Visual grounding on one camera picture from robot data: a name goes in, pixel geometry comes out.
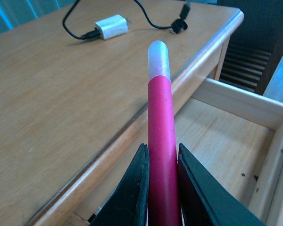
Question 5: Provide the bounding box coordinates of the white pleated curtain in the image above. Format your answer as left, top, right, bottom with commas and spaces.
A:
0, 0, 74, 34

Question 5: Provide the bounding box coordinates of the wooden nightstand cabinet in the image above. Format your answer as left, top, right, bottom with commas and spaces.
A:
0, 0, 244, 226

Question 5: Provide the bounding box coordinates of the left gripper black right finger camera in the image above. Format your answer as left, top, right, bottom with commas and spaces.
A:
178, 144, 264, 226

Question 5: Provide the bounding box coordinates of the wooden drawer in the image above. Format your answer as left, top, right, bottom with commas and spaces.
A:
70, 77, 283, 226

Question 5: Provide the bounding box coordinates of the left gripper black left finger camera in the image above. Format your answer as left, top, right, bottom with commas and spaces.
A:
90, 144, 150, 226

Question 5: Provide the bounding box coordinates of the pink marker with clear cap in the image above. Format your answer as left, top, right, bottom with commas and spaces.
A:
148, 40, 182, 226

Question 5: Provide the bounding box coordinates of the white charger adapter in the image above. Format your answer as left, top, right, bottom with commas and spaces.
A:
95, 15, 129, 40

